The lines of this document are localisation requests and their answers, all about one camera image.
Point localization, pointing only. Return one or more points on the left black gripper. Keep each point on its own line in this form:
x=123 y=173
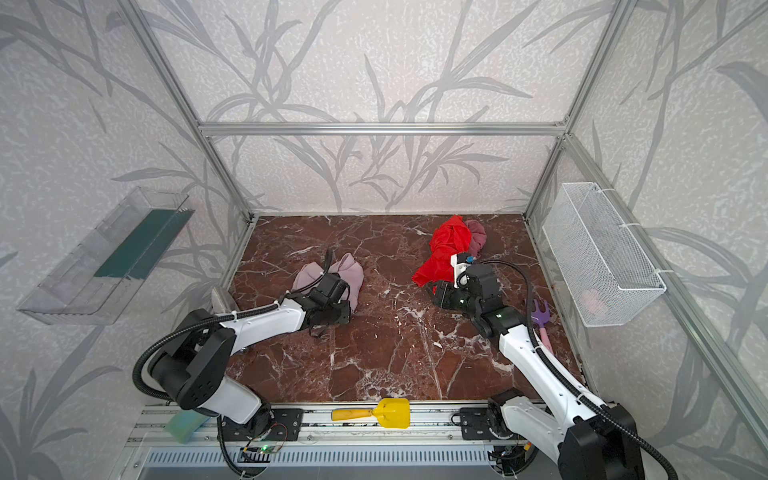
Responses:
x=339 y=306

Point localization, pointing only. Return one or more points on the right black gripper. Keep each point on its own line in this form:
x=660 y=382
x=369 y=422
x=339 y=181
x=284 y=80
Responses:
x=447 y=297

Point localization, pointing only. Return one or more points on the light pink cloth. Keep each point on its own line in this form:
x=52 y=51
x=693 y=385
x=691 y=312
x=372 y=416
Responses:
x=348 y=269

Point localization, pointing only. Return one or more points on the red cloth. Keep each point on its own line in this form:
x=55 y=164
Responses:
x=451 y=238

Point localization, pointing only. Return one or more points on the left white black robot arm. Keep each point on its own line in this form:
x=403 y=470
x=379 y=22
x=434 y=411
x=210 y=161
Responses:
x=189 y=365

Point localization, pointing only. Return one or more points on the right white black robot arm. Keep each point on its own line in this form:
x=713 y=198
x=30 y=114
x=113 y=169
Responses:
x=585 y=436

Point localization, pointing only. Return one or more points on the dark pink cloth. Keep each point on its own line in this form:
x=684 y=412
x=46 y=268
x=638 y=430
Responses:
x=478 y=237

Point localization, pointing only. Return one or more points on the purple pink toy rake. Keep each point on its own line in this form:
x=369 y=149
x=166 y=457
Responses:
x=542 y=316

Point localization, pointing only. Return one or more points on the yellow toy shovel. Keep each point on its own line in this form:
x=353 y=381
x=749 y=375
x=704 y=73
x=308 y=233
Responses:
x=392 y=413

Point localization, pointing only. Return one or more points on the green sponge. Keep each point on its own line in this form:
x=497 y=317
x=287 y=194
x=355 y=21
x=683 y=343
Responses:
x=184 y=424

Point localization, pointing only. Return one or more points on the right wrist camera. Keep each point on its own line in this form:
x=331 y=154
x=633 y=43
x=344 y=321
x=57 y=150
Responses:
x=460 y=263

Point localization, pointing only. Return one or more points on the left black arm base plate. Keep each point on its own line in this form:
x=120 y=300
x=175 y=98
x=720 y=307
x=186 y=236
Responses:
x=278 y=425

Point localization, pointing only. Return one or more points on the white wire mesh basket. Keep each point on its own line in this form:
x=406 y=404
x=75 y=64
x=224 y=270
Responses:
x=607 y=273

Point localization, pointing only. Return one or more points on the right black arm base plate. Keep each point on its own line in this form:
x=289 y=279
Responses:
x=475 y=425

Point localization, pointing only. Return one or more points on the aluminium front rail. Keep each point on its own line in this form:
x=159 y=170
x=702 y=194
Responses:
x=432 y=423

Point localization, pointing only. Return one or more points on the clear plastic wall shelf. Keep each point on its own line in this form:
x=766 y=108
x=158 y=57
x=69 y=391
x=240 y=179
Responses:
x=95 y=283

